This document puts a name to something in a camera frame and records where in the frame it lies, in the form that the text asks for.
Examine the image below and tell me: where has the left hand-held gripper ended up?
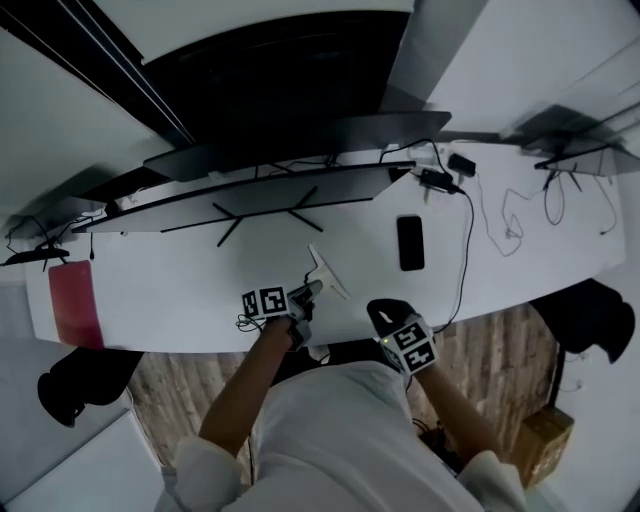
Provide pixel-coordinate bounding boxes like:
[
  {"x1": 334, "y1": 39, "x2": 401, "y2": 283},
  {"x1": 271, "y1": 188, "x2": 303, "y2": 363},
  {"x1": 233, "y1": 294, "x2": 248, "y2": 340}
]
[{"x1": 241, "y1": 281, "x2": 325, "y2": 351}]

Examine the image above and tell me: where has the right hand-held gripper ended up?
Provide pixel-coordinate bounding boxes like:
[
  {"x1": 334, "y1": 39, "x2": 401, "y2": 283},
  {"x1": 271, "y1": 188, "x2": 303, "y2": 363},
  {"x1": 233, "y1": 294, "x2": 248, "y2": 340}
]
[{"x1": 366, "y1": 298, "x2": 439, "y2": 375}]

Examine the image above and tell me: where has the small phone stand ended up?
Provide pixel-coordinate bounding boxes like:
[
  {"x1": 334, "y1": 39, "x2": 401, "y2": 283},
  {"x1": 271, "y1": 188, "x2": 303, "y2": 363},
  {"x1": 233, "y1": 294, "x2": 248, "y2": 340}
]
[{"x1": 302, "y1": 243, "x2": 352, "y2": 301}]

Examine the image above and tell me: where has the person's right forearm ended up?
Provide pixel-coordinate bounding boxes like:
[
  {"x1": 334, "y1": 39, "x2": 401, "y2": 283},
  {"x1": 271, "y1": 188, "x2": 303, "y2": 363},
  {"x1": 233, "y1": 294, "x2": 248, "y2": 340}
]
[{"x1": 414, "y1": 364, "x2": 504, "y2": 474}]

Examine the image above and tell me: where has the person's left forearm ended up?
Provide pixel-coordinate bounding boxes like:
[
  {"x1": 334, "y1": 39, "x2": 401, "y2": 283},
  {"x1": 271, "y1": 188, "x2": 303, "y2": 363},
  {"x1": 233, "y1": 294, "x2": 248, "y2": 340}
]
[{"x1": 198, "y1": 317, "x2": 294, "y2": 456}]

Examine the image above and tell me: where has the black smartphone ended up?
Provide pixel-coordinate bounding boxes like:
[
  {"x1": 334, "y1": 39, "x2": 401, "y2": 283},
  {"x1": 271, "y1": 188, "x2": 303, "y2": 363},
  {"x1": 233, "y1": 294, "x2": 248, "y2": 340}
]
[{"x1": 396, "y1": 214, "x2": 426, "y2": 273}]

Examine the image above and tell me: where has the large black monitor on stand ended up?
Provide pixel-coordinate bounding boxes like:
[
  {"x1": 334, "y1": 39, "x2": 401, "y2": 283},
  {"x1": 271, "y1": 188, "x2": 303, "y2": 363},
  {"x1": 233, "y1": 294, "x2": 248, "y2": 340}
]
[{"x1": 71, "y1": 160, "x2": 417, "y2": 250}]

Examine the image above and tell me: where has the person's light shirt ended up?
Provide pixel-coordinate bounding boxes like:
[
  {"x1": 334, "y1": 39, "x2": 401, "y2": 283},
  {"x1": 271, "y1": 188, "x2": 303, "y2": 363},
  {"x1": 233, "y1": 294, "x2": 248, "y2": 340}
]
[{"x1": 172, "y1": 362, "x2": 529, "y2": 512}]

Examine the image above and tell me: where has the black power adapter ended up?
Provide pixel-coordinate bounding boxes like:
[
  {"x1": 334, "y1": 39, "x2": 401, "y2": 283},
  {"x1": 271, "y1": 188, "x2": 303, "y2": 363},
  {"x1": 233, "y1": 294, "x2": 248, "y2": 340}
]
[
  {"x1": 447, "y1": 153, "x2": 477, "y2": 176},
  {"x1": 419, "y1": 168, "x2": 459, "y2": 194}
]

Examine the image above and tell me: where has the black office chair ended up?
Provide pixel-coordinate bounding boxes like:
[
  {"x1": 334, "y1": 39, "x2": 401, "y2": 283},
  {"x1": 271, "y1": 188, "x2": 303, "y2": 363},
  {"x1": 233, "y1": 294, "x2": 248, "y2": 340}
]
[
  {"x1": 37, "y1": 344, "x2": 149, "y2": 428},
  {"x1": 528, "y1": 279, "x2": 636, "y2": 406}
]

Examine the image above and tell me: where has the cardboard box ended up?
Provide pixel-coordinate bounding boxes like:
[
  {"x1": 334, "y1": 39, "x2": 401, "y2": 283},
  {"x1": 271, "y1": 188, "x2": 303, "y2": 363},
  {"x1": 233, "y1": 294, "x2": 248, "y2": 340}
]
[{"x1": 509, "y1": 405, "x2": 575, "y2": 491}]

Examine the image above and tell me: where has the dark window glass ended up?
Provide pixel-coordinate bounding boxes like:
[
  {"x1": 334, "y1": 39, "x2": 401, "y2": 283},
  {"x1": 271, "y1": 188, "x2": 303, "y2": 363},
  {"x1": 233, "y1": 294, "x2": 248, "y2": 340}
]
[{"x1": 139, "y1": 0, "x2": 416, "y2": 146}]

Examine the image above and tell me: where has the dark flat monitor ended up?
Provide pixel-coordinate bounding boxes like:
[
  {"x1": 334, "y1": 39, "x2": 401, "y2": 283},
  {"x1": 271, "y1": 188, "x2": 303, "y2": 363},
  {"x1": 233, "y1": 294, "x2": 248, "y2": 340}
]
[{"x1": 74, "y1": 167, "x2": 171, "y2": 204}]

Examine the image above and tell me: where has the red desk mat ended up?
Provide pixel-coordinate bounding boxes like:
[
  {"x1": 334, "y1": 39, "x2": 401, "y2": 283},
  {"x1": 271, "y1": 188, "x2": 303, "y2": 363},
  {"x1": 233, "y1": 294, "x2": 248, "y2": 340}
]
[{"x1": 47, "y1": 259, "x2": 105, "y2": 350}]

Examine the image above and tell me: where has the black angled monitor on tripod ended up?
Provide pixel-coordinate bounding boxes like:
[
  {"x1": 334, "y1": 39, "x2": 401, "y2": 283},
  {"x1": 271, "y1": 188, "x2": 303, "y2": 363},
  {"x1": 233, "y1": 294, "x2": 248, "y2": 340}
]
[{"x1": 499, "y1": 103, "x2": 640, "y2": 194}]

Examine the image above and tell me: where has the wide grey roller blind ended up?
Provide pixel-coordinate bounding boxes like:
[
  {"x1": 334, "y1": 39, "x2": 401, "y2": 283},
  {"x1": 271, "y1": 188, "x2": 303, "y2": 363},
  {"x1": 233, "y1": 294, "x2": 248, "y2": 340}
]
[{"x1": 0, "y1": 27, "x2": 171, "y2": 201}]

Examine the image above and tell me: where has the long black cable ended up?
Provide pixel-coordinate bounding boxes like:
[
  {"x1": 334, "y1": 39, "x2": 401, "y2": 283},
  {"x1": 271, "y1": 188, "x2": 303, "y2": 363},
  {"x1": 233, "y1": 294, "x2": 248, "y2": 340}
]
[{"x1": 432, "y1": 187, "x2": 475, "y2": 335}]

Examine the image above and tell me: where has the thin white cable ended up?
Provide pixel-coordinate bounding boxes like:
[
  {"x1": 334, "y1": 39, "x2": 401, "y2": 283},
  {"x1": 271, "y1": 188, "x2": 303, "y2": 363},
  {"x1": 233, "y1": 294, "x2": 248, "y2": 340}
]
[{"x1": 469, "y1": 172, "x2": 526, "y2": 259}]

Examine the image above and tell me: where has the looped black cable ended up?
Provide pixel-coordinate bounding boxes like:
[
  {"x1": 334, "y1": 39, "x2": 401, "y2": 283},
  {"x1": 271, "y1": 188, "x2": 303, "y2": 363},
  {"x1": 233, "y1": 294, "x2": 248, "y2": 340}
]
[{"x1": 542, "y1": 169, "x2": 619, "y2": 236}]

